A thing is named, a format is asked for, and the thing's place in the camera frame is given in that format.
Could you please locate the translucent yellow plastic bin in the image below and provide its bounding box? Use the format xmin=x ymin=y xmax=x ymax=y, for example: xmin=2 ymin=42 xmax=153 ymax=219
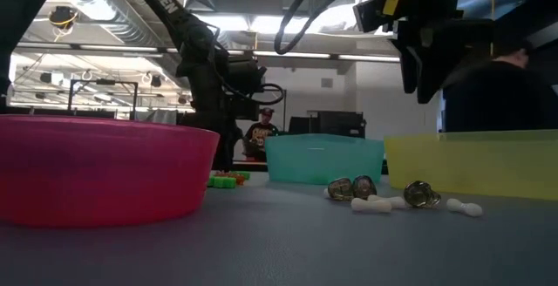
xmin=384 ymin=129 xmax=558 ymax=202

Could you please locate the translucent teal plastic bin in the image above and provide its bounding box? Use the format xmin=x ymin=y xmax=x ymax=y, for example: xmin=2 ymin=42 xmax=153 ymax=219
xmin=263 ymin=133 xmax=386 ymax=187

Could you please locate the yellow cable tag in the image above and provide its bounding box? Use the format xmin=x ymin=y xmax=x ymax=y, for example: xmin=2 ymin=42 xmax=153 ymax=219
xmin=382 ymin=0 xmax=407 ymax=17

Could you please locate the black left wrist camera cable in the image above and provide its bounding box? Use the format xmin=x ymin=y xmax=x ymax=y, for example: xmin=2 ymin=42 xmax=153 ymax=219
xmin=248 ymin=82 xmax=286 ymax=106

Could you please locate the black metal gantry frame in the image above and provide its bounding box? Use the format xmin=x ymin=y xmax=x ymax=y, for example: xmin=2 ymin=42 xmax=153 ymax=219
xmin=66 ymin=78 xmax=140 ymax=120
xmin=278 ymin=87 xmax=289 ymax=133

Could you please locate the black equipment cabinet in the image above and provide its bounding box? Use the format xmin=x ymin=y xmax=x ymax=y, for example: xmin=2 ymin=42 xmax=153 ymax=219
xmin=287 ymin=110 xmax=368 ymax=140

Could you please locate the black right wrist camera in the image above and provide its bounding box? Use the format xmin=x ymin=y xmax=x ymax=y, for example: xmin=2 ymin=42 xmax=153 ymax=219
xmin=351 ymin=0 xmax=409 ymax=34

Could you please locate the silver ceiling air duct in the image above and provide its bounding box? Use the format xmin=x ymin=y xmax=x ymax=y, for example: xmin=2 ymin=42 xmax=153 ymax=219
xmin=54 ymin=0 xmax=206 ymax=93

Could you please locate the translucent pink plastic bowl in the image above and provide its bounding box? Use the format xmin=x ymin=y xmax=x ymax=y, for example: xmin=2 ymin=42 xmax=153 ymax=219
xmin=0 ymin=113 xmax=221 ymax=228

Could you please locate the shiny metal jingle bell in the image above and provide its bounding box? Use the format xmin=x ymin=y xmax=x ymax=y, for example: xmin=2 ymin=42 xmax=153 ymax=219
xmin=326 ymin=177 xmax=355 ymax=202

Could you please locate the black table frame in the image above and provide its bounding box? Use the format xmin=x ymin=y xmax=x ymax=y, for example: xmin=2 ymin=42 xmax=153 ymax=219
xmin=208 ymin=159 xmax=390 ymax=176

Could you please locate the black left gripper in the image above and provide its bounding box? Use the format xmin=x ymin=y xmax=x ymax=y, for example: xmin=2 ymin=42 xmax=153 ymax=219
xmin=177 ymin=71 xmax=262 ymax=172

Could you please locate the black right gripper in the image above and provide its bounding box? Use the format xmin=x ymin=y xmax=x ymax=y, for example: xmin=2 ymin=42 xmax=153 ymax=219
xmin=390 ymin=0 xmax=496 ymax=105

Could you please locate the yellow ceiling cable reel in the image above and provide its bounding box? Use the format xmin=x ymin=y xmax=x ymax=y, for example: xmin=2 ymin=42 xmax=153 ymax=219
xmin=47 ymin=5 xmax=80 ymax=31

